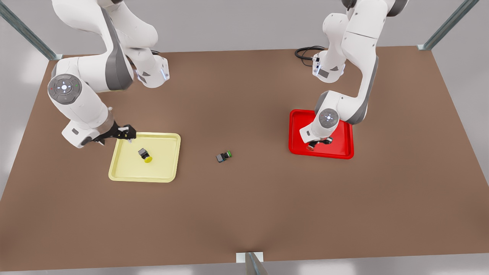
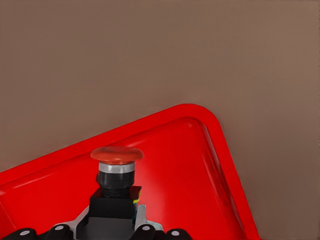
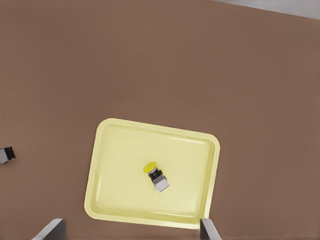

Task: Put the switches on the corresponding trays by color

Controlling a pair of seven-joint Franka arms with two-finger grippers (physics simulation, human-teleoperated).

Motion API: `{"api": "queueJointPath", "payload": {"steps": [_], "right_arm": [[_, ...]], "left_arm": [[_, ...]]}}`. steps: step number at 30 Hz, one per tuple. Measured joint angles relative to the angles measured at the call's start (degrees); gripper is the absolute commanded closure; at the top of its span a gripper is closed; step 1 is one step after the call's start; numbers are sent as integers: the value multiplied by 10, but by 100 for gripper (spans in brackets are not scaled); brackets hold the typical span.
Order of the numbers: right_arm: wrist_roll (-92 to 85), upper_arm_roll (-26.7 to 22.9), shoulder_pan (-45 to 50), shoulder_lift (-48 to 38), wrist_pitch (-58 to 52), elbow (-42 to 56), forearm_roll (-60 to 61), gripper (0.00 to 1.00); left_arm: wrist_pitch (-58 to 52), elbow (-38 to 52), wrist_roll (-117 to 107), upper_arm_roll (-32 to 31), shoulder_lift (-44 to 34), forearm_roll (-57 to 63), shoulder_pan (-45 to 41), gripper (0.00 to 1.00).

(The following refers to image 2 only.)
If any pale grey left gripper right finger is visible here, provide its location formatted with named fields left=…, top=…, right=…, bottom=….
left=131, top=203, right=191, bottom=240

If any red mushroom push-button switch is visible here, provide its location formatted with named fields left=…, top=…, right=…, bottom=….
left=75, top=146, right=145, bottom=240

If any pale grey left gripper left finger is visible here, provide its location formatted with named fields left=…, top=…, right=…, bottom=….
left=0, top=205, right=91, bottom=240

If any red plastic tray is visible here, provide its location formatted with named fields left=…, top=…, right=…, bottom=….
left=0, top=103, right=262, bottom=240

